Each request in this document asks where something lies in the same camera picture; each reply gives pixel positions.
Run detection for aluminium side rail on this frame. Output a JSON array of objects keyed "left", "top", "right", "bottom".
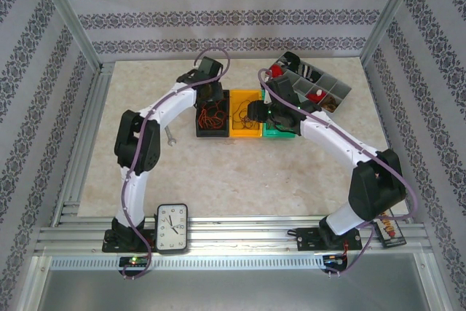
[{"left": 54, "top": 63, "right": 114, "bottom": 217}]

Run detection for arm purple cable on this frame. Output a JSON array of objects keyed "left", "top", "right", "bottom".
[
  {"left": 257, "top": 67, "right": 418, "bottom": 278},
  {"left": 122, "top": 47, "right": 232, "bottom": 281}
]

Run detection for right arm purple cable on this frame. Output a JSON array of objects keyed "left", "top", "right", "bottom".
[{"left": 257, "top": 67, "right": 418, "bottom": 278}]

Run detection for black white analog clock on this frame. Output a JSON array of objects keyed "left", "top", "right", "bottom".
[{"left": 154, "top": 202, "right": 189, "bottom": 255}]

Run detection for small circuit board green light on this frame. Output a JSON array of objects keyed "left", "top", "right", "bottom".
[{"left": 118, "top": 256, "right": 151, "bottom": 269}]

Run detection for grey divided organizer tray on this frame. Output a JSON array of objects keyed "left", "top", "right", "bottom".
[{"left": 267, "top": 51, "right": 352, "bottom": 115}]

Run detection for small black circuit board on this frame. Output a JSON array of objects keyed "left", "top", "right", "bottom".
[{"left": 322, "top": 254, "right": 349, "bottom": 269}]

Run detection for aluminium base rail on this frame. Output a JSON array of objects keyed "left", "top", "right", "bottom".
[{"left": 36, "top": 214, "right": 433, "bottom": 257}]

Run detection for yellow plastic bin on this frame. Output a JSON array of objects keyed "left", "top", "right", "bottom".
[{"left": 228, "top": 88, "right": 265, "bottom": 140}]

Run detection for thin red cable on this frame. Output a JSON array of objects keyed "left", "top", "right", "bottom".
[{"left": 197, "top": 105, "right": 227, "bottom": 130}]

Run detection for black white striped item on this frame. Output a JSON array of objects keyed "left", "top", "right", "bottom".
[{"left": 293, "top": 63, "right": 323, "bottom": 84}]

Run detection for black plastic bin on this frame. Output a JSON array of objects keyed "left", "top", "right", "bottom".
[{"left": 195, "top": 88, "right": 231, "bottom": 139}]

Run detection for green plastic bin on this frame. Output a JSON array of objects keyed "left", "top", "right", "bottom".
[{"left": 260, "top": 90, "right": 298, "bottom": 140}]

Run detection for black fabric item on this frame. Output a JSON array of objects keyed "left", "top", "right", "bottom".
[{"left": 278, "top": 52, "right": 301, "bottom": 68}]

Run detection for black connector board yellow plugs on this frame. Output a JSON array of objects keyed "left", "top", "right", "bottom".
[{"left": 374, "top": 208, "right": 408, "bottom": 249}]

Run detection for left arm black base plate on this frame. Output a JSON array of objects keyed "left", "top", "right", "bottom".
[{"left": 101, "top": 229, "right": 157, "bottom": 253}]

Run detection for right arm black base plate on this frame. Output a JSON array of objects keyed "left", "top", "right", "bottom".
[{"left": 296, "top": 226, "right": 362, "bottom": 253}]

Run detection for aluminium frame post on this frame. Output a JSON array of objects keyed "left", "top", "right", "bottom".
[
  {"left": 31, "top": 0, "right": 103, "bottom": 68},
  {"left": 358, "top": 0, "right": 426, "bottom": 64}
]

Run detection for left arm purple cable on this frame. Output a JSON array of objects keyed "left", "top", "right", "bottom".
[{"left": 122, "top": 47, "right": 232, "bottom": 281}]

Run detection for slotted metal cable duct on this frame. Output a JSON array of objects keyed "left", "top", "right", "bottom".
[{"left": 49, "top": 255, "right": 327, "bottom": 272}]

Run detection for red white fluffy item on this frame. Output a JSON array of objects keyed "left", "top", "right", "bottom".
[{"left": 305, "top": 88, "right": 328, "bottom": 105}]

